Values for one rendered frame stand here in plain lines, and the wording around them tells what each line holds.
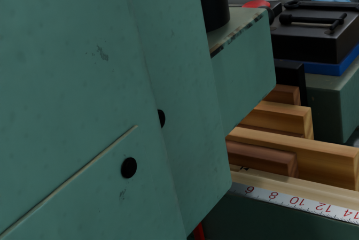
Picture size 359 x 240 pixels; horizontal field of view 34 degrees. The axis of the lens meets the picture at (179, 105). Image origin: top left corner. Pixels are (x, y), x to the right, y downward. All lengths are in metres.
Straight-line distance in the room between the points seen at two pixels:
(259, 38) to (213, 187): 0.15
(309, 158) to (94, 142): 0.31
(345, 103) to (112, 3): 0.40
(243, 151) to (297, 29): 0.16
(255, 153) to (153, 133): 0.27
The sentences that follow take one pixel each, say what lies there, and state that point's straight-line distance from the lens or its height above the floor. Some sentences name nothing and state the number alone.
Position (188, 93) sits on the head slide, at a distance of 0.33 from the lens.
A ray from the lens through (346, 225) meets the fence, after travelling 0.43.
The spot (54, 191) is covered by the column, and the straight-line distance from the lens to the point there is 0.20.
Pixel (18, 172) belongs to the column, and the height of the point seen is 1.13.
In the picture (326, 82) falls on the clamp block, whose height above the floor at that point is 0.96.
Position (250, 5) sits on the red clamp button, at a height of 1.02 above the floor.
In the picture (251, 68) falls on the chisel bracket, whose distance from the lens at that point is 0.46.
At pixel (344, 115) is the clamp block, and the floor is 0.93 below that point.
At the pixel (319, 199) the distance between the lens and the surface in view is 0.45.
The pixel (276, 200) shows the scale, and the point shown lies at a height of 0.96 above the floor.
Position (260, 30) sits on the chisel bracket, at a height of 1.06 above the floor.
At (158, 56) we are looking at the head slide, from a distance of 0.30.
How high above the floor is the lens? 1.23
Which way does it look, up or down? 27 degrees down
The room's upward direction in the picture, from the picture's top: 12 degrees counter-clockwise
